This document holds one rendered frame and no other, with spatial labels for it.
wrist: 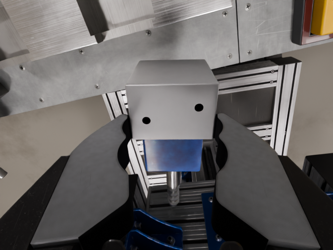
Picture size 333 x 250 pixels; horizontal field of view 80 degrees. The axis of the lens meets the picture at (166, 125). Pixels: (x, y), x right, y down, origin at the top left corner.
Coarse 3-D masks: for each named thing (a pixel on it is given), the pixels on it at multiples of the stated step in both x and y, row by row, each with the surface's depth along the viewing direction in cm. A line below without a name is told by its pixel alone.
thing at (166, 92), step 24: (144, 72) 12; (168, 72) 12; (192, 72) 12; (144, 96) 11; (168, 96) 11; (192, 96) 11; (216, 96) 11; (144, 120) 12; (168, 120) 12; (192, 120) 12; (144, 144) 14; (168, 144) 14; (192, 144) 14; (168, 168) 15; (192, 168) 15; (168, 192) 18
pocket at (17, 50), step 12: (0, 12) 18; (0, 24) 18; (12, 24) 18; (0, 36) 19; (12, 36) 19; (0, 48) 19; (12, 48) 19; (24, 48) 19; (0, 60) 20; (12, 60) 18; (24, 60) 18
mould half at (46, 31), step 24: (0, 0) 15; (24, 0) 15; (48, 0) 15; (72, 0) 15; (168, 0) 14; (192, 0) 14; (216, 0) 14; (24, 24) 16; (48, 24) 15; (72, 24) 15; (168, 24) 15; (48, 48) 16; (72, 48) 16
